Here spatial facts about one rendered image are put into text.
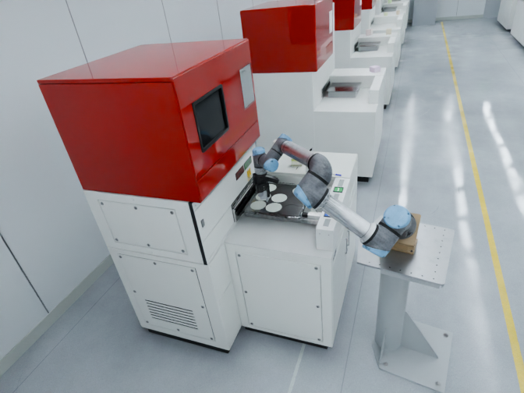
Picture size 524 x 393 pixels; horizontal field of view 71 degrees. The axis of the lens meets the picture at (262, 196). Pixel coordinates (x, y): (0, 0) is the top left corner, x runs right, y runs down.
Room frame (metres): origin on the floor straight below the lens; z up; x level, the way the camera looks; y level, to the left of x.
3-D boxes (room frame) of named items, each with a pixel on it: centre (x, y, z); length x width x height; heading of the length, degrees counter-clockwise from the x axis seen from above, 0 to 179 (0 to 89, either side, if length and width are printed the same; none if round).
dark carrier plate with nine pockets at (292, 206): (1.96, -0.11, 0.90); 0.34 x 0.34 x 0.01; 66
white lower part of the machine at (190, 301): (2.02, 0.49, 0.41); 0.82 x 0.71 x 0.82; 156
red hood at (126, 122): (2.00, 0.46, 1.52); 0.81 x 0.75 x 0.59; 156
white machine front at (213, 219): (1.88, 0.18, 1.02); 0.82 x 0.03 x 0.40; 156
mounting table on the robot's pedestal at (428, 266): (1.47, -0.71, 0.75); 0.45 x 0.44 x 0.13; 57
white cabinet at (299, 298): (1.99, -0.24, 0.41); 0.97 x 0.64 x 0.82; 156
